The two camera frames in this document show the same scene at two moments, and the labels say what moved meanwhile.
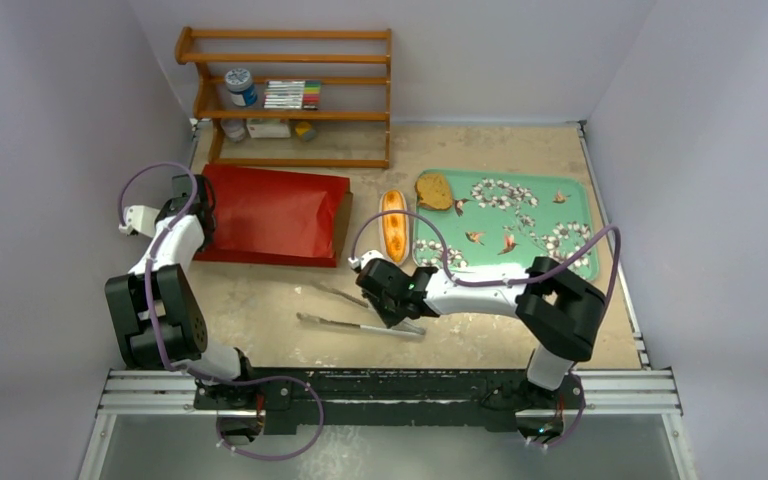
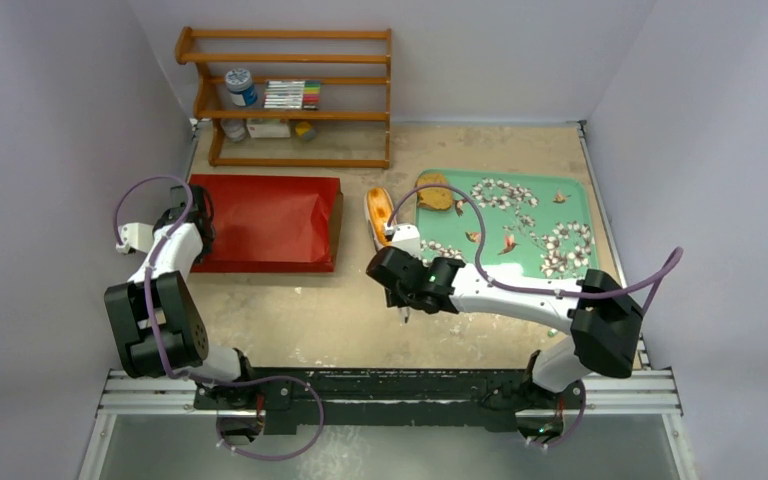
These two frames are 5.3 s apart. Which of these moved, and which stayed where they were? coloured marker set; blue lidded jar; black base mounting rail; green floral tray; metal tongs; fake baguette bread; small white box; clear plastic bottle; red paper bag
Moved: red paper bag; metal tongs; fake baguette bread
Stayed: clear plastic bottle; small white box; coloured marker set; blue lidded jar; black base mounting rail; green floral tray
